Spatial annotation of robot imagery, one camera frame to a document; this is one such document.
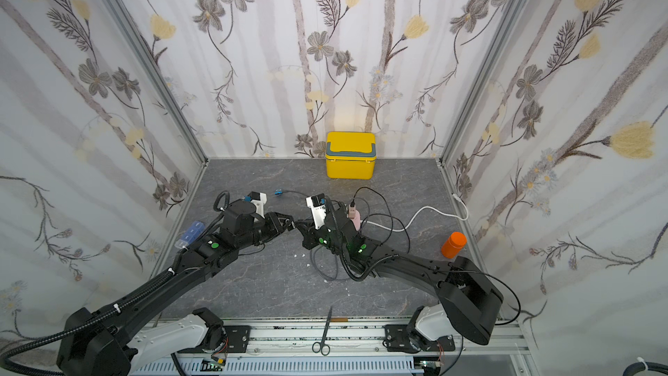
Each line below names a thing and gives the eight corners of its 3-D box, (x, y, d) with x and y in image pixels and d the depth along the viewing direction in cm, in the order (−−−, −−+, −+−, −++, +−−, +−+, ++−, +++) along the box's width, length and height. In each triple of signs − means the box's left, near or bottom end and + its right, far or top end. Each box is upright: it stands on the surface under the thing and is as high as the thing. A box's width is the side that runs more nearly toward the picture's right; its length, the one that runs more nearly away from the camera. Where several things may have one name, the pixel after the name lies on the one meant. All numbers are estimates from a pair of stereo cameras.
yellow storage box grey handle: (326, 181, 115) (325, 157, 103) (328, 152, 127) (326, 128, 115) (374, 181, 115) (378, 157, 103) (371, 153, 127) (374, 128, 115)
